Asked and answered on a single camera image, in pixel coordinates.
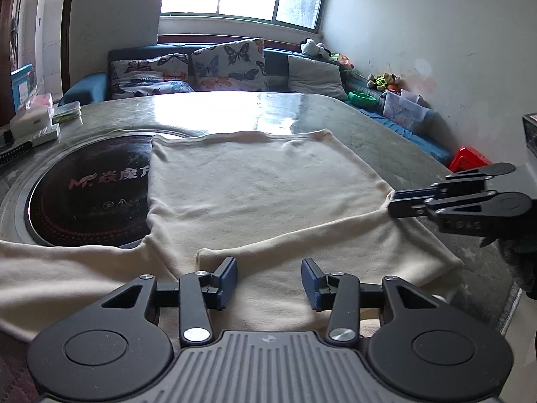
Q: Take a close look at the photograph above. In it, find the white labelled box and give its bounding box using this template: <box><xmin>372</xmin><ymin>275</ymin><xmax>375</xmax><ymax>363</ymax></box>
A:
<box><xmin>9</xmin><ymin>107</ymin><xmax>55</xmax><ymax>137</ymax></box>

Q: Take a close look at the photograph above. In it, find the cream sweatshirt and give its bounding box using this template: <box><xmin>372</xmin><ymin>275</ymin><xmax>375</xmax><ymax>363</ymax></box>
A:
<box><xmin>0</xmin><ymin>128</ymin><xmax>464</xmax><ymax>343</ymax></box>

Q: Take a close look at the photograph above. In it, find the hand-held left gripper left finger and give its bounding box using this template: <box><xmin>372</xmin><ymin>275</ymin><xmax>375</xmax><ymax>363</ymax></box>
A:
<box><xmin>101</xmin><ymin>256</ymin><xmax>239</xmax><ymax>347</ymax></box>

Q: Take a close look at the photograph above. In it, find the dark wooden door frame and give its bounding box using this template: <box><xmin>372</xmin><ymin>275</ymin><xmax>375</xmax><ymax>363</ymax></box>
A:
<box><xmin>0</xmin><ymin>0</ymin><xmax>78</xmax><ymax>114</ymax></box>

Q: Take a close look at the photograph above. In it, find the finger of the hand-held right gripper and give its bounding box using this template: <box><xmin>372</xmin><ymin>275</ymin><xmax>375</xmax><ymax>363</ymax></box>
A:
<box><xmin>392</xmin><ymin>162</ymin><xmax>518</xmax><ymax>202</ymax></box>
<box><xmin>388</xmin><ymin>190</ymin><xmax>500</xmax><ymax>220</ymax></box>

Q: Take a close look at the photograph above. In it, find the red plastic stool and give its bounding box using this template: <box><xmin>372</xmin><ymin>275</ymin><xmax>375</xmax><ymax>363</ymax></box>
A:
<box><xmin>448</xmin><ymin>146</ymin><xmax>493</xmax><ymax>173</ymax></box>

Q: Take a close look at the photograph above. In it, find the flat white box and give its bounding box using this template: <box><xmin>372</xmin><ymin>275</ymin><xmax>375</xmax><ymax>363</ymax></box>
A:
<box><xmin>12</xmin><ymin>124</ymin><xmax>61</xmax><ymax>147</ymax></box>

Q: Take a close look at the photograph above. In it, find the blue corner sofa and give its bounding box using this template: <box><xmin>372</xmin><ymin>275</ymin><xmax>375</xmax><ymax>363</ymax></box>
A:
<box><xmin>59</xmin><ymin>42</ymin><xmax>456</xmax><ymax>164</ymax></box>

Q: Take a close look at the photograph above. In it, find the smartwatch with black strap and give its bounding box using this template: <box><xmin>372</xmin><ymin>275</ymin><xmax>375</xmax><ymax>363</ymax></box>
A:
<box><xmin>0</xmin><ymin>128</ymin><xmax>33</xmax><ymax>165</ymax></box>

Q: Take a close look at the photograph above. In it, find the panda plush toy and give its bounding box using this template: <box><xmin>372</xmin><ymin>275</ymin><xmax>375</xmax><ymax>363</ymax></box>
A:
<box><xmin>300</xmin><ymin>39</ymin><xmax>332</xmax><ymax>60</ymax></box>

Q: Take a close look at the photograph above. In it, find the green plastic bowl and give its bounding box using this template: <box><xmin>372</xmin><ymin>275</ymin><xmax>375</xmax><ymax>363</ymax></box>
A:
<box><xmin>347</xmin><ymin>90</ymin><xmax>378</xmax><ymax>109</ymax></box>

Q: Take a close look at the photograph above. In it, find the green packet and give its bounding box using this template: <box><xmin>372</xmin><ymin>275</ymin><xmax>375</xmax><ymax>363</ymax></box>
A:
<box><xmin>52</xmin><ymin>101</ymin><xmax>82</xmax><ymax>123</ymax></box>

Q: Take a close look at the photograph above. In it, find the person's right hand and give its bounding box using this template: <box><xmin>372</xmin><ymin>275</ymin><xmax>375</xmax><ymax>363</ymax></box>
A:
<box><xmin>482</xmin><ymin>236</ymin><xmax>537</xmax><ymax>299</ymax></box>

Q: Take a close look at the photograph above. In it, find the grey pillow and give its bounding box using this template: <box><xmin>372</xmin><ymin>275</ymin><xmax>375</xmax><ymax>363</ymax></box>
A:
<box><xmin>287</xmin><ymin>55</ymin><xmax>349</xmax><ymax>101</ymax></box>

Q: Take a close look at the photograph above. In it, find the pink tissue pack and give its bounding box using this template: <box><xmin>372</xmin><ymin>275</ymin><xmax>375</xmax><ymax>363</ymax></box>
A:
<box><xmin>25</xmin><ymin>92</ymin><xmax>55</xmax><ymax>112</ymax></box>

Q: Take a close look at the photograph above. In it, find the clear plastic storage box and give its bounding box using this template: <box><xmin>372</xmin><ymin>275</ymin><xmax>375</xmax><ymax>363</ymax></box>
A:
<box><xmin>380</xmin><ymin>89</ymin><xmax>435</xmax><ymax>135</ymax></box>

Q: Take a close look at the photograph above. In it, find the round black induction cooktop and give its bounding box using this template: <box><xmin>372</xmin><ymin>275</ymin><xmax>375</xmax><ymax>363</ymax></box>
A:
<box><xmin>0</xmin><ymin>132</ymin><xmax>154</xmax><ymax>248</ymax></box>

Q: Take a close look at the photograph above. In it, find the green frog plush toy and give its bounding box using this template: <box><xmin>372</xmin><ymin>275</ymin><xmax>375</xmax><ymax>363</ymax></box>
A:
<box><xmin>367</xmin><ymin>71</ymin><xmax>399</xmax><ymax>91</ymax></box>

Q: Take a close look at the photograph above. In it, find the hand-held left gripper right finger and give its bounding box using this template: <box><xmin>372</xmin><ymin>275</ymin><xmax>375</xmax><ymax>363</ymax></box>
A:
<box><xmin>301</xmin><ymin>257</ymin><xmax>440</xmax><ymax>347</ymax></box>

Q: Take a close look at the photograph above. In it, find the light blue small cabinet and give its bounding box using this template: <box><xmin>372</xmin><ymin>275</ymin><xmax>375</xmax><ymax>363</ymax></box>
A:
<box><xmin>10</xmin><ymin>64</ymin><xmax>33</xmax><ymax>114</ymax></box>

